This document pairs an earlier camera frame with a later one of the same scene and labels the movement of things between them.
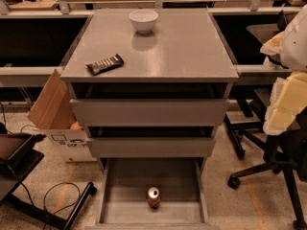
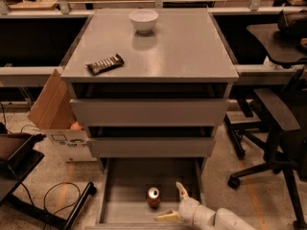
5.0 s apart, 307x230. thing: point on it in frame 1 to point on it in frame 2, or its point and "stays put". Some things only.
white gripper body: x=295 y=47 to x=187 y=207
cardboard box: x=54 y=112 stays put
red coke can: x=153 y=197 stays put
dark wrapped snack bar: x=107 y=63 stays put
